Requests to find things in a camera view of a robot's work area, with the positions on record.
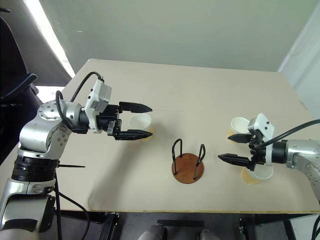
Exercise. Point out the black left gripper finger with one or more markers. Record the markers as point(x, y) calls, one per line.
point(135, 107)
point(135, 135)

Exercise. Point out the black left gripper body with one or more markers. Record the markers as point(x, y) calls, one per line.
point(111, 117)

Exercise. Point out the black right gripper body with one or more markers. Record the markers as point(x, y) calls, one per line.
point(257, 152)

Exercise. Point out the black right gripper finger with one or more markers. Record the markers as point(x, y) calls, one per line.
point(235, 159)
point(240, 138)

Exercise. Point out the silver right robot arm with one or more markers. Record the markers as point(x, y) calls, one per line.
point(300, 152)

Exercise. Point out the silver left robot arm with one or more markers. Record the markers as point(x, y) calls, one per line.
point(32, 135)

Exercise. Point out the white paper cup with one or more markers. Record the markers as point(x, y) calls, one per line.
point(238, 125)
point(260, 175)
point(140, 122)

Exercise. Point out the black table leg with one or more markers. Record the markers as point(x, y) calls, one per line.
point(247, 227)
point(110, 226)

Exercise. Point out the black office chair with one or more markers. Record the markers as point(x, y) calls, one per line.
point(15, 50)

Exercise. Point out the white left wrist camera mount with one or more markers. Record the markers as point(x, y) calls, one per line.
point(98, 97)

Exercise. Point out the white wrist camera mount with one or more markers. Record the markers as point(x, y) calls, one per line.
point(98, 97)
point(265, 127)

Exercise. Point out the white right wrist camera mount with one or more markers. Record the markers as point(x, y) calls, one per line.
point(265, 127)

